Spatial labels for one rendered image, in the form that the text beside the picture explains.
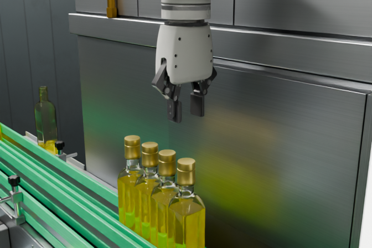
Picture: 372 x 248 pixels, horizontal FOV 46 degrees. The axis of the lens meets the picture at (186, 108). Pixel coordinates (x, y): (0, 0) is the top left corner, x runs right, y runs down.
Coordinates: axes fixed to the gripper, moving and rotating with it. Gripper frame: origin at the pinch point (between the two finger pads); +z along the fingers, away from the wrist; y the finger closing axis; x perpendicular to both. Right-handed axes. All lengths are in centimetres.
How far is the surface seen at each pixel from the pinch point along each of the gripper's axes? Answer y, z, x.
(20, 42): -78, 21, -276
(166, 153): 0.4, 10.1, -5.1
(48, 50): -93, 26, -259
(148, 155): 0.9, 11.9, -10.3
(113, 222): 4.1, 30.2, -19.8
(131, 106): -15.0, 10.5, -39.0
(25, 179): 6, 35, -65
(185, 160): 0.0, 10.1, -0.3
